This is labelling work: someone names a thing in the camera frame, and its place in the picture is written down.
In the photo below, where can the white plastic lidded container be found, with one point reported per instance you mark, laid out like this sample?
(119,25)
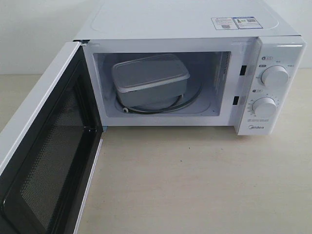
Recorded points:
(150,80)

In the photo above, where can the white microwave door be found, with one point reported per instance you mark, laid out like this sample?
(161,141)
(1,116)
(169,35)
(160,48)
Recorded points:
(49,148)

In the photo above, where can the white microwave oven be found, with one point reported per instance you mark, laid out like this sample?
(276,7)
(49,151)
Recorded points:
(225,66)

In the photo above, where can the white lower control knob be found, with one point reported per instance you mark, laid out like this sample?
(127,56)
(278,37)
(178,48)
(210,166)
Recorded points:
(264,107)

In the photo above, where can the white control knob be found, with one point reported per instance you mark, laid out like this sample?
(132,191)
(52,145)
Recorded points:
(264,107)
(274,77)

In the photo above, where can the white upper control knob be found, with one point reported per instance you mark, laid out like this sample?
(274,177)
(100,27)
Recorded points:
(274,77)

